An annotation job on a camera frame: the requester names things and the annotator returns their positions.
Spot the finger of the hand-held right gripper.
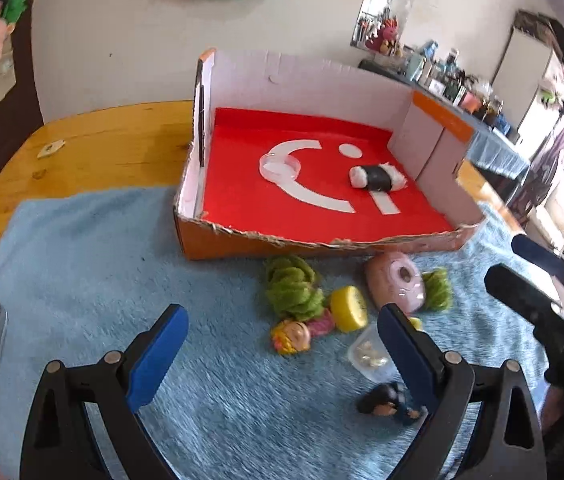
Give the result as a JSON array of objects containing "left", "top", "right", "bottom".
[
  {"left": 510, "top": 234, "right": 564, "bottom": 312},
  {"left": 484, "top": 263, "right": 563, "bottom": 332}
]

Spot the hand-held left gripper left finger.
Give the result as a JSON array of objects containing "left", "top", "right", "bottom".
[{"left": 19, "top": 304, "right": 190, "bottom": 480}]

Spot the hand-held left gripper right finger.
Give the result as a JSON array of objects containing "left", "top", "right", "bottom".
[{"left": 377, "top": 302, "right": 547, "bottom": 480}]

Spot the small clear plastic container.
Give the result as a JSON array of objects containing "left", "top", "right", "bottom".
[{"left": 346, "top": 322, "right": 403, "bottom": 385}]

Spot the dark-haired small figurine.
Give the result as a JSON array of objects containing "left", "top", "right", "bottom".
[{"left": 356, "top": 381, "right": 430, "bottom": 427}]

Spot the green yarn ball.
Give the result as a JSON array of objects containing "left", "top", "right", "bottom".
[{"left": 421, "top": 267, "right": 453, "bottom": 313}]

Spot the pink round device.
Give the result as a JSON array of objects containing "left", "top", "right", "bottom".
[{"left": 365, "top": 252, "right": 427, "bottom": 313}]

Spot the blonde doll pink dress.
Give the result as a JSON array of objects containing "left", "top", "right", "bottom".
[{"left": 269, "top": 307, "right": 337, "bottom": 358}]

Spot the green lettuce toy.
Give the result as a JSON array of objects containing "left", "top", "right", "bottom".
[{"left": 265, "top": 255, "right": 325, "bottom": 323}]

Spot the orange cardboard box red inside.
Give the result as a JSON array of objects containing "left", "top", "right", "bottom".
[{"left": 173, "top": 48, "right": 487, "bottom": 262}]

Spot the cloth-covered side counter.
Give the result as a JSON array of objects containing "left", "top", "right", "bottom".
[{"left": 466, "top": 120, "right": 532, "bottom": 181}]

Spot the blue fluffy blanket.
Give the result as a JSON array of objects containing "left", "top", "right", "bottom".
[{"left": 0, "top": 187, "right": 552, "bottom": 480}]

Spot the white sushi toy black band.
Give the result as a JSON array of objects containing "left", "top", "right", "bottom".
[{"left": 349, "top": 161, "right": 407, "bottom": 193}]

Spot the row of bottles and jars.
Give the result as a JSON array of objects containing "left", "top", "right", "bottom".
[{"left": 362, "top": 40, "right": 520, "bottom": 141}]

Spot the white refrigerator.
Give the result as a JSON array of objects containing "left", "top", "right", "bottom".
[{"left": 492, "top": 10, "right": 564, "bottom": 146}]

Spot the small beige tag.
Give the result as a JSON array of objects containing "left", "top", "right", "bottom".
[{"left": 37, "top": 140, "right": 66, "bottom": 159}]

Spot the red plush toy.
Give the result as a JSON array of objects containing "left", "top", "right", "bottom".
[{"left": 366, "top": 16, "right": 403, "bottom": 56}]

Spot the green plush toy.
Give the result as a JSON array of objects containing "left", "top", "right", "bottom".
[{"left": 2, "top": 0, "right": 29, "bottom": 26}]

